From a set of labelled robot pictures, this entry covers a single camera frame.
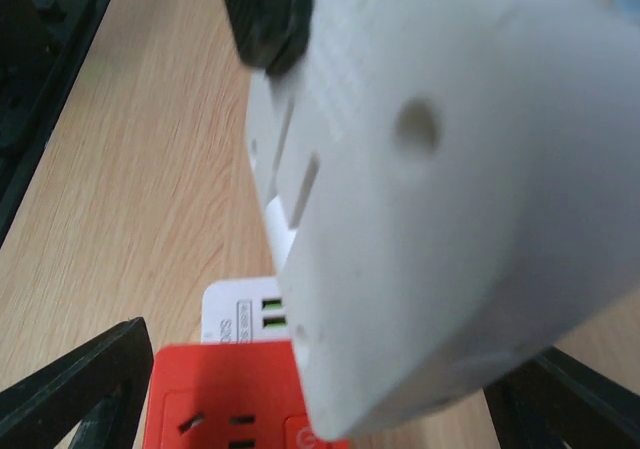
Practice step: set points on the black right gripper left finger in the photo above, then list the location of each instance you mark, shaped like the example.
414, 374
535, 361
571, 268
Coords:
96, 391

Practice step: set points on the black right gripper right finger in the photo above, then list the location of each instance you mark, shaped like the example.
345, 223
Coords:
555, 401

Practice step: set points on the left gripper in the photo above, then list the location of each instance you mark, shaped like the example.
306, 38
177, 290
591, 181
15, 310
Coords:
270, 35

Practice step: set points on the red cube socket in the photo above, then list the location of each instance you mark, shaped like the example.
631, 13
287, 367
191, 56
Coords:
237, 395

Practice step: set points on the white power strip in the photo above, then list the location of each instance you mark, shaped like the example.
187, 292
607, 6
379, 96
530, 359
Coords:
243, 311

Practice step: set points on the white cube adapter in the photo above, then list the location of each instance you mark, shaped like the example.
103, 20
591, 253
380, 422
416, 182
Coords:
280, 235

